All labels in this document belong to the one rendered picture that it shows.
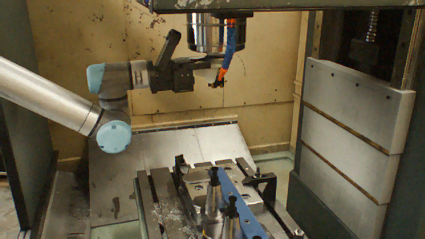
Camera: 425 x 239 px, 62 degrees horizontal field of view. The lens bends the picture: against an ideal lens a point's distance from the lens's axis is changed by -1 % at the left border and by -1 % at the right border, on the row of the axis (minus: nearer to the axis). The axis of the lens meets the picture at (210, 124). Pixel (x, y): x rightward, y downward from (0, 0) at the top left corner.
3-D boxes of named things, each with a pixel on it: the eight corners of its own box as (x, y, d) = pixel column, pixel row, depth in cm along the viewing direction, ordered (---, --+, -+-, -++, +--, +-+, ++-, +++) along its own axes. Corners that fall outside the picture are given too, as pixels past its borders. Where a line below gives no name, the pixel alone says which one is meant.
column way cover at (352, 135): (367, 252, 109) (401, 93, 89) (293, 177, 151) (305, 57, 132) (380, 249, 110) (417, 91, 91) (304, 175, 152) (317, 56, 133)
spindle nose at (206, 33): (253, 52, 90) (255, 3, 86) (190, 55, 88) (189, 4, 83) (238, 42, 105) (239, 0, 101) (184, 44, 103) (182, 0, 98)
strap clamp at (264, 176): (242, 206, 131) (244, 171, 126) (240, 202, 134) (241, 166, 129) (275, 201, 135) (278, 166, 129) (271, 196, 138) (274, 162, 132)
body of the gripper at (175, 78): (190, 83, 102) (148, 88, 99) (188, 54, 99) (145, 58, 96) (196, 91, 95) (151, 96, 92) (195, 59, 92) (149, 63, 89)
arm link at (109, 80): (91, 92, 95) (86, 61, 92) (132, 88, 98) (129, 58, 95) (90, 101, 88) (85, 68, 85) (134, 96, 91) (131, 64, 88)
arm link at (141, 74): (129, 58, 95) (131, 64, 87) (146, 56, 96) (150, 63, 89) (132, 85, 98) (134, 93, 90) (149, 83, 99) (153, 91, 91)
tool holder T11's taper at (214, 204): (226, 216, 73) (226, 188, 71) (204, 217, 73) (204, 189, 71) (223, 204, 77) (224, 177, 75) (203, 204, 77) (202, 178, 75)
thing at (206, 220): (230, 228, 74) (230, 218, 73) (201, 230, 73) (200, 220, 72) (226, 210, 79) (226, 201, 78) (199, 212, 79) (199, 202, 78)
